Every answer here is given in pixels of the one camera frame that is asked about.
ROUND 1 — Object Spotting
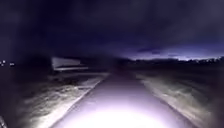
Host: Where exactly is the smooth paved path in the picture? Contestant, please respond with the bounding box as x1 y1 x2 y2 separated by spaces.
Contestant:
49 71 198 128

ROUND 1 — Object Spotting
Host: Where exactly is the dark distant treeline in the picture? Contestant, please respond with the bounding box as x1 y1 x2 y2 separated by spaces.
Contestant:
113 56 224 68

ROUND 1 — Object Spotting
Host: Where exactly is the pale gravel verge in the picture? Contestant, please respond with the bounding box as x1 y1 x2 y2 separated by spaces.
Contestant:
134 71 224 128
13 73 110 128

